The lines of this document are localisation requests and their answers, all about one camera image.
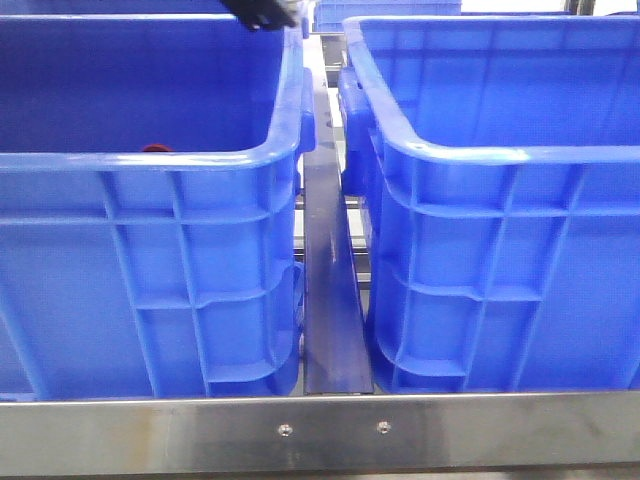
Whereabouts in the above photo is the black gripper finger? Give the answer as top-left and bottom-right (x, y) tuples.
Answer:
(223, 0), (298, 31)

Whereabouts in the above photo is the red mushroom push button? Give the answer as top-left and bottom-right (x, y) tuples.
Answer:
(142, 144), (173, 153)

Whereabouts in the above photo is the blue crate rear right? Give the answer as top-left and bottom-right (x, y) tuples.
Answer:
(312, 0), (462, 33)

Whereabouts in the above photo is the large blue crate left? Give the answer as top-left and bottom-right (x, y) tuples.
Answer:
(1, 14), (315, 402)

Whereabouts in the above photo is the large blue crate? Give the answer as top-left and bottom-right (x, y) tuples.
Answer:
(1, 14), (315, 402)
(339, 15), (639, 393)

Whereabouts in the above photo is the blue crate rear left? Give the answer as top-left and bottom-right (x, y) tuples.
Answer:
(0, 0), (309, 37)

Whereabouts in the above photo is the large blue crate right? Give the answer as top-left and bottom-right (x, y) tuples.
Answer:
(339, 15), (639, 393)

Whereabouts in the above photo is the steel front frame rail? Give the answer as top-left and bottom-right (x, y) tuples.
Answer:
(1, 392), (639, 476)

